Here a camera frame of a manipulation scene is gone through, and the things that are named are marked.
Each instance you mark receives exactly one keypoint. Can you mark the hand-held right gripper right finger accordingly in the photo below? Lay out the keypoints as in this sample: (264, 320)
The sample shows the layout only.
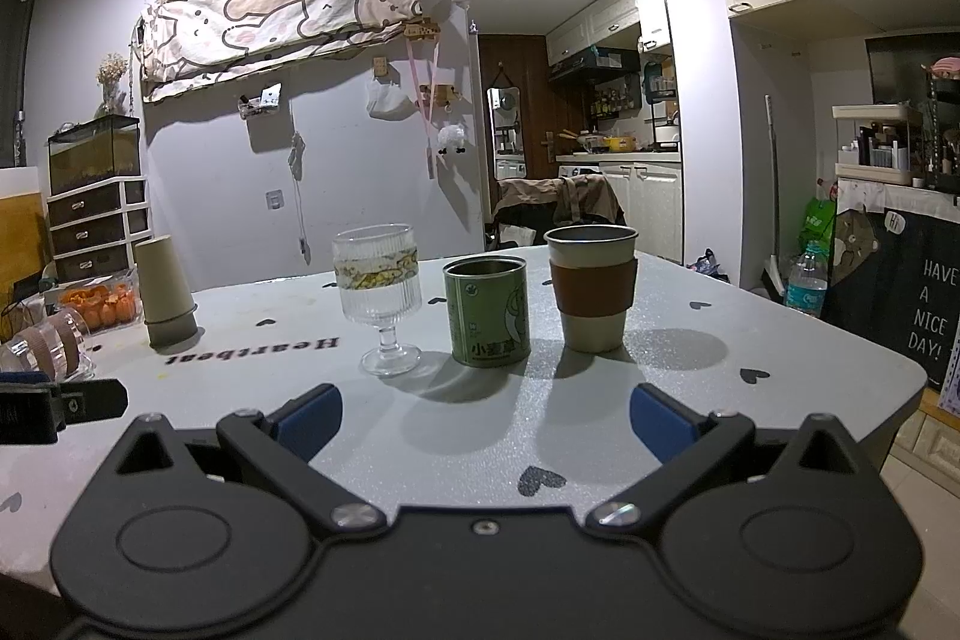
(660, 422)

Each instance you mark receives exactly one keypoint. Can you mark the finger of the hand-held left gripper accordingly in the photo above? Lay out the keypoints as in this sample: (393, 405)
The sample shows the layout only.
(94, 398)

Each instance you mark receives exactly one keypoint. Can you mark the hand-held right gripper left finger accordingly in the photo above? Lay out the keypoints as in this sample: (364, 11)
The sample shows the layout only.
(311, 421)

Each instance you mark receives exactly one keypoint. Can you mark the clear cup with brown sleeve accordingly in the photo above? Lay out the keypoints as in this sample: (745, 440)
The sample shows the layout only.
(49, 344)

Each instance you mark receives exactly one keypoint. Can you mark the beige paper cup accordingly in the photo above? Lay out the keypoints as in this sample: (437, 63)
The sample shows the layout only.
(166, 295)

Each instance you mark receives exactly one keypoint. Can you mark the beige cup with brown sleeve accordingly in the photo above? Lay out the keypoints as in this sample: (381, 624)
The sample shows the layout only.
(592, 295)

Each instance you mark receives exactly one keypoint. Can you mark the tray of tangerines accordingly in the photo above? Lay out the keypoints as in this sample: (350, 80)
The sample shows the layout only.
(101, 306)

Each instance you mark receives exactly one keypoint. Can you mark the ribbed glass goblet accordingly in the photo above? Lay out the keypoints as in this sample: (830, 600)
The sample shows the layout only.
(377, 291)

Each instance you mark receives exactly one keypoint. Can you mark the wooden board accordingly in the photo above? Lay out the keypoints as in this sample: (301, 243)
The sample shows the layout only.
(22, 250)

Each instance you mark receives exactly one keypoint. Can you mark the white drawer unit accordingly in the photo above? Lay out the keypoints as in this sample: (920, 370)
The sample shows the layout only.
(97, 227)

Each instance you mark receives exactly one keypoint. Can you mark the plastic water bottle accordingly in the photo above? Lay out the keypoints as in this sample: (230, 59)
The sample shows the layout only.
(806, 284)

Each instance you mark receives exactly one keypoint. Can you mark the green tin can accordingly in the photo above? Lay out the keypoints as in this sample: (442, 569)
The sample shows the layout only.
(487, 317)

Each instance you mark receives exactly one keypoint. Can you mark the white kitchen base cabinet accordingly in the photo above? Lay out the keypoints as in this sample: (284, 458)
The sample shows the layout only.
(645, 209)

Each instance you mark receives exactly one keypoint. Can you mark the glass fish tank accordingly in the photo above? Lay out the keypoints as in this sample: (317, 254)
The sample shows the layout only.
(94, 156)

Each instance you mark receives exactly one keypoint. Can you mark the chair with brown jacket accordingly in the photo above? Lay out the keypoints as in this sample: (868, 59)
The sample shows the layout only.
(559, 201)

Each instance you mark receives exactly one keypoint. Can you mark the green bag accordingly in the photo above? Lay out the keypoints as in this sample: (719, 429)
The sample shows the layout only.
(819, 224)

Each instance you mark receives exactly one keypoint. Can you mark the washing machine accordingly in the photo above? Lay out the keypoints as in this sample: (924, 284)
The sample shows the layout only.
(577, 170)

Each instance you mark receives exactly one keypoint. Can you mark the black printed curtain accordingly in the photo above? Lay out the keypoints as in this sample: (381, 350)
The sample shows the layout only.
(900, 287)

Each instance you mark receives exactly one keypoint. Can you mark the white plush toy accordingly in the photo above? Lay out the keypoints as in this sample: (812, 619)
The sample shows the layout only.
(451, 138)

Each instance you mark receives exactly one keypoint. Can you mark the dried flower vase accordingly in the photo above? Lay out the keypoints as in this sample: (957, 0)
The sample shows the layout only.
(112, 81)

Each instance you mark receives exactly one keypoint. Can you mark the white hanging bag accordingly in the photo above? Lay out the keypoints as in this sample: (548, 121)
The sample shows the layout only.
(388, 100)

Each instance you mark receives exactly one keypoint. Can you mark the dark window curtain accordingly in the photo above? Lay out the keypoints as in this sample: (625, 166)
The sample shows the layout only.
(16, 70)

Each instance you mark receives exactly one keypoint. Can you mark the hanging mirror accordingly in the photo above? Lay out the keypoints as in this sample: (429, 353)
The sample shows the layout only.
(504, 119)

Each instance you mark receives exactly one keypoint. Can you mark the clear cosmetics organizer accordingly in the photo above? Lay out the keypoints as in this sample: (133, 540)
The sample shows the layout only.
(876, 145)

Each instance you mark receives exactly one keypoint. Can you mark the range hood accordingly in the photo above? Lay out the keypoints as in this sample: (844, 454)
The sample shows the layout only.
(592, 64)

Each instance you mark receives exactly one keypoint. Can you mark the white wall socket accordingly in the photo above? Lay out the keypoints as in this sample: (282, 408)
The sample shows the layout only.
(275, 200)

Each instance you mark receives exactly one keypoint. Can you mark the printed cloth on wall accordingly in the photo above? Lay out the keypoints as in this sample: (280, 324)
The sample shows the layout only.
(277, 10)

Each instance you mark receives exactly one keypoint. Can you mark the white kitchen wall cabinets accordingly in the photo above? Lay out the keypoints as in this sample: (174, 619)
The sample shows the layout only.
(607, 10)

